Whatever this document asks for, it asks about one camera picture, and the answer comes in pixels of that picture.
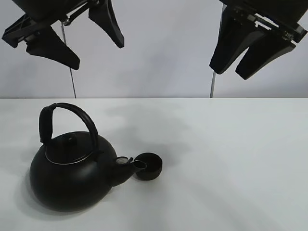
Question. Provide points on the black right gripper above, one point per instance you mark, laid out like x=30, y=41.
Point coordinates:
x=267, y=27

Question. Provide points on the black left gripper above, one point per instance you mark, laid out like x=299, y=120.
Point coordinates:
x=43, y=40

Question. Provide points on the black round tea kettle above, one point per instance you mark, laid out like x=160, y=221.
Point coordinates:
x=77, y=169

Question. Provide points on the small black teacup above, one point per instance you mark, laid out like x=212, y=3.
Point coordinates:
x=154, y=166

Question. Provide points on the thin dark left pole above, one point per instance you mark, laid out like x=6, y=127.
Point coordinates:
x=70, y=69

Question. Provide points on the thin grey right pole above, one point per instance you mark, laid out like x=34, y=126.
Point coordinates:
x=212, y=85

